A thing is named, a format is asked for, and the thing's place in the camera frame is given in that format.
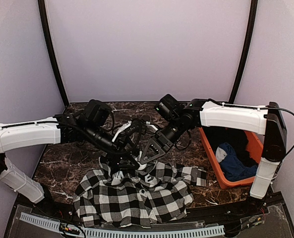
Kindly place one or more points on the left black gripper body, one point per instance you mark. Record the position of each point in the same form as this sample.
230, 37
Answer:
111, 157

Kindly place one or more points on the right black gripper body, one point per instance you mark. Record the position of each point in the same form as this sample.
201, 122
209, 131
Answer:
162, 141

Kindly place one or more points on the black white plaid shirt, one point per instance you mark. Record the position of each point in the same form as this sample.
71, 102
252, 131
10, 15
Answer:
102, 197

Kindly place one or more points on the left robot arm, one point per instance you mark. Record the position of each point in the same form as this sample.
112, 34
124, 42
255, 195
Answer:
84, 125

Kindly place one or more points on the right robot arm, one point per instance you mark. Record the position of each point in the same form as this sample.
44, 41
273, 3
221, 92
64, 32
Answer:
264, 120

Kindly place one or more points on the black garment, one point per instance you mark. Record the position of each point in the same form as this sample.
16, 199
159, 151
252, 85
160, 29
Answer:
235, 137

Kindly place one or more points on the blue garment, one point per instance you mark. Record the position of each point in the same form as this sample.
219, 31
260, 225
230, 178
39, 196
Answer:
232, 167

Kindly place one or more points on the orange plastic basket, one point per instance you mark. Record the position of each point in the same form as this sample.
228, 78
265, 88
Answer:
254, 147

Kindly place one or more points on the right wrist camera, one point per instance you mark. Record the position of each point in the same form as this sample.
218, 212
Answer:
151, 128

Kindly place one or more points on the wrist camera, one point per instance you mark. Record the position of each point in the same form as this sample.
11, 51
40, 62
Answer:
129, 133
151, 128

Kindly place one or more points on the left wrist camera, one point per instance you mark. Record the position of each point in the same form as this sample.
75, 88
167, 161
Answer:
129, 133

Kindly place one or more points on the black front rail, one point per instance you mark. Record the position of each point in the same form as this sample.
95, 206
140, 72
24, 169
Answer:
146, 213

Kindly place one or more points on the right black frame post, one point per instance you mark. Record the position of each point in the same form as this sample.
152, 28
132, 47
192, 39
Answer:
245, 50

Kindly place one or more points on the black frame post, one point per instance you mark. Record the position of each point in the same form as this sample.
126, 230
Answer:
51, 51
245, 50

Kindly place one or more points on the left black frame post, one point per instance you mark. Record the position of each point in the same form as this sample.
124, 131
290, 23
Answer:
51, 51

